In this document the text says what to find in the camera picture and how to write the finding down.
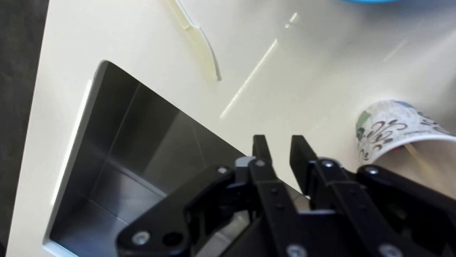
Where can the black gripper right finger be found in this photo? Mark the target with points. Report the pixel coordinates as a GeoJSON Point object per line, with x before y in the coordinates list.
{"type": "Point", "coordinates": [343, 200]}

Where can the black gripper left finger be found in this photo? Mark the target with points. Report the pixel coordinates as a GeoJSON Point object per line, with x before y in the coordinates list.
{"type": "Point", "coordinates": [266, 190]}

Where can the white plastic knife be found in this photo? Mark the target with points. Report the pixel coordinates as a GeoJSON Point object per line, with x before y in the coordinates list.
{"type": "Point", "coordinates": [209, 50]}

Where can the patterned paper cup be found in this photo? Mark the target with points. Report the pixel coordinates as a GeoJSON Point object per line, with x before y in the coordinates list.
{"type": "Point", "coordinates": [385, 129]}

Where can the stainless steel sink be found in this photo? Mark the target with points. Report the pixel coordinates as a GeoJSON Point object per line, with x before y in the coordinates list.
{"type": "Point", "coordinates": [123, 157]}

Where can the blue plastic bowl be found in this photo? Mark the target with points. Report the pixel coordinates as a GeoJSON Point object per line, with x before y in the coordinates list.
{"type": "Point", "coordinates": [371, 2]}

